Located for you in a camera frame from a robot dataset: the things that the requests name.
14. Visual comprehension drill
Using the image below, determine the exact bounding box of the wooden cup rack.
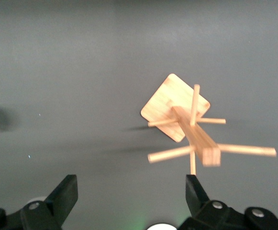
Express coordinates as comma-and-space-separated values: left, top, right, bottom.
140, 73, 277, 176

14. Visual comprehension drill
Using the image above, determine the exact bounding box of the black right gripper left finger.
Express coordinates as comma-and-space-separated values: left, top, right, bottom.
0, 174, 78, 230

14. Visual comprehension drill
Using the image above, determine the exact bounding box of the dark grey table cloth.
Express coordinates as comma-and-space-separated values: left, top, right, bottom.
0, 0, 278, 230

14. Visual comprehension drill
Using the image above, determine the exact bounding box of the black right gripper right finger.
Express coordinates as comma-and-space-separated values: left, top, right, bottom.
178, 174, 278, 230

